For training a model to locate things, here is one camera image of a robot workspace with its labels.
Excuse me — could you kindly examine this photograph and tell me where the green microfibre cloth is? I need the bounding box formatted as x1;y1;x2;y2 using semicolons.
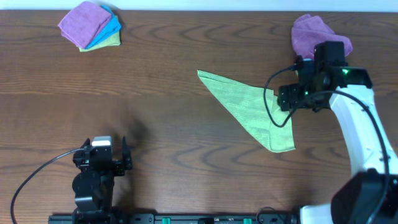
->
198;70;295;153

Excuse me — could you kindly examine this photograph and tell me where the black cable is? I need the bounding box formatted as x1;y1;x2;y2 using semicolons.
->
262;64;391;224
9;147;85;224

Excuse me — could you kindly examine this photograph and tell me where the folded purple cloth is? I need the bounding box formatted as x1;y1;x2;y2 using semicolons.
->
58;1;112;49

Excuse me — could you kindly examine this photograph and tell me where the folded green cloth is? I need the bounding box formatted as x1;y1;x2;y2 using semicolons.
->
78;31;121;52

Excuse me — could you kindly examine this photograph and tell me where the right black cable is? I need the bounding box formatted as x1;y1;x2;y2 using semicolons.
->
262;64;391;224

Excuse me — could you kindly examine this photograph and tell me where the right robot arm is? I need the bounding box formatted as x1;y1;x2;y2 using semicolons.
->
278;56;397;223

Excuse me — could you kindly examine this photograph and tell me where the left black cable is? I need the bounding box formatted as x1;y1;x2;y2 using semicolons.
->
9;147;85;224

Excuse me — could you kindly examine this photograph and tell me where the folded blue cloth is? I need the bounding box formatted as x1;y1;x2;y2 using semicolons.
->
85;5;121;50

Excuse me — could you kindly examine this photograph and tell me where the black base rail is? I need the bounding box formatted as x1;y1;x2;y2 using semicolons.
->
47;213;300;224

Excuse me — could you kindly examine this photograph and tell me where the crumpled purple cloth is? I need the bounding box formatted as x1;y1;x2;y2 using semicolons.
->
291;14;353;59

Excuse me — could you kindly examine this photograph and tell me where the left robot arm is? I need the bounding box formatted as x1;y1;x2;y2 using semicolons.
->
72;136;132;224

